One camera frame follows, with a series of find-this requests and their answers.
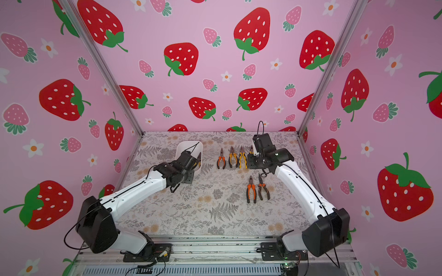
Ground yellow striped needle-nose pliers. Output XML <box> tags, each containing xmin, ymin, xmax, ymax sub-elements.
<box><xmin>238</xmin><ymin>146</ymin><xmax>248</xmax><ymax>169</ymax></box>

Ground orange black long-nose pliers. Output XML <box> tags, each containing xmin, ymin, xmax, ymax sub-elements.
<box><xmin>258</xmin><ymin>174</ymin><xmax>270</xmax><ymax>201</ymax></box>

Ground white plastic storage box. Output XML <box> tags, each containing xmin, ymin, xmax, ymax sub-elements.
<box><xmin>175</xmin><ymin>140</ymin><xmax>203</xmax><ymax>175</ymax></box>

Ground yellow black diagonal pliers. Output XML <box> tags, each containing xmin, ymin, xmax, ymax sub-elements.
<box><xmin>229</xmin><ymin>146</ymin><xmax>239</xmax><ymax>169</ymax></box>

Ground small orange black pliers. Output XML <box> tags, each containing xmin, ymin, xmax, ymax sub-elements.
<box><xmin>216</xmin><ymin>148</ymin><xmax>226</xmax><ymax>170</ymax></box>

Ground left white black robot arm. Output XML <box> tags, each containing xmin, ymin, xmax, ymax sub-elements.
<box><xmin>75</xmin><ymin>150</ymin><xmax>200</xmax><ymax>259</ymax></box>

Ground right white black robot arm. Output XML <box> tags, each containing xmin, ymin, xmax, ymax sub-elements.
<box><xmin>247</xmin><ymin>133</ymin><xmax>350</xmax><ymax>257</ymax></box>

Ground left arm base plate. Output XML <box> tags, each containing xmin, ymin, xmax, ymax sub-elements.
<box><xmin>123</xmin><ymin>243</ymin><xmax>172</xmax><ymax>263</ymax></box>

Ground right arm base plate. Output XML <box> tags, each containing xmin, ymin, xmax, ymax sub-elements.
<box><xmin>256</xmin><ymin>242</ymin><xmax>308</xmax><ymax>262</ymax></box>

